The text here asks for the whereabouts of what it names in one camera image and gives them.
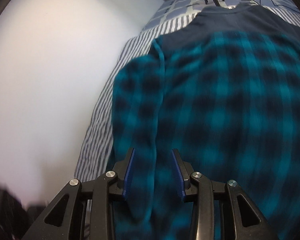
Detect teal plaid fleece jacket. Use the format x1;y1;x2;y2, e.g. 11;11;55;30
110;4;300;239

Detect striped grey white quilt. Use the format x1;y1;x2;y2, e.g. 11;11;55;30
73;10;300;213

